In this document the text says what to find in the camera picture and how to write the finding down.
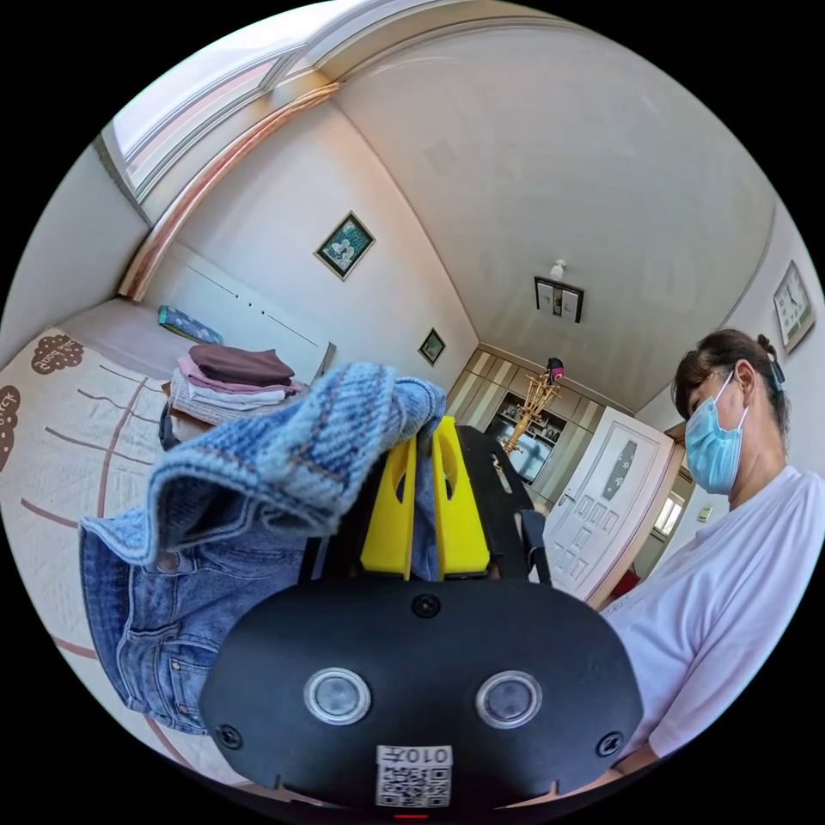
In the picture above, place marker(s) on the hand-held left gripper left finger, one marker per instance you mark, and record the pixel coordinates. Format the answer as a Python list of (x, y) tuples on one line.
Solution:
[(391, 515)]

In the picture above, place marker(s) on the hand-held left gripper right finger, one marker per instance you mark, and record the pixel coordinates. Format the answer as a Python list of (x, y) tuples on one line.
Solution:
[(459, 515)]

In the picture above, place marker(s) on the blue jeans with patch pattern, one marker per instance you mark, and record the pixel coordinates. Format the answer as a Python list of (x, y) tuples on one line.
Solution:
[(258, 490)]

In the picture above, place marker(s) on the glass fronted cupboard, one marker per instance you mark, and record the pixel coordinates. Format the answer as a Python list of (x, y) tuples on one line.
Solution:
[(525, 428)]

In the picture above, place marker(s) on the wooden coat stand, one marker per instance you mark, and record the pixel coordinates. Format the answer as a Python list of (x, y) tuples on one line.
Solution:
[(532, 409)]

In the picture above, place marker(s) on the white panelled door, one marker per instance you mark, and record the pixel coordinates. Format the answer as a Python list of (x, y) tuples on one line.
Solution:
[(609, 509)]

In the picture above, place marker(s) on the small framed picture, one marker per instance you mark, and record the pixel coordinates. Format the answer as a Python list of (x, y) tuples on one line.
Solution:
[(432, 347)]

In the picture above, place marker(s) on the pile of clothes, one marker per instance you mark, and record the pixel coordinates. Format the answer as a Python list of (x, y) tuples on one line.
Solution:
[(238, 385)]

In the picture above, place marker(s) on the ceiling lamp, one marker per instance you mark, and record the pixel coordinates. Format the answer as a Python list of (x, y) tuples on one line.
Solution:
[(558, 267)]

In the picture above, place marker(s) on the person's body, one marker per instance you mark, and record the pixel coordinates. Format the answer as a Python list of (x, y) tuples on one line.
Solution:
[(728, 528)]

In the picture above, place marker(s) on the framed flower picture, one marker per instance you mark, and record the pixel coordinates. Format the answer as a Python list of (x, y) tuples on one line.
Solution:
[(345, 245)]

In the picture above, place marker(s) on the patterned pillow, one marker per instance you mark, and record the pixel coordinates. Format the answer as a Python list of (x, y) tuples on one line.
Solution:
[(188, 324)]

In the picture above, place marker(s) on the bed with printed quilt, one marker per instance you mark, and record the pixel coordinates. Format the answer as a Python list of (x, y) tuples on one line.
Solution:
[(58, 464)]

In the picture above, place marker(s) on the window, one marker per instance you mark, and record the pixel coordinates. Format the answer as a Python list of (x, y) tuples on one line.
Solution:
[(213, 109)]

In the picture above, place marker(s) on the black framed wall picture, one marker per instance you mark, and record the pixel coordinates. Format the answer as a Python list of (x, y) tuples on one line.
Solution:
[(559, 298)]

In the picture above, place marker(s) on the square wall clock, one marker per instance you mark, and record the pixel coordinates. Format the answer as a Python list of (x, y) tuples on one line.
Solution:
[(794, 306)]

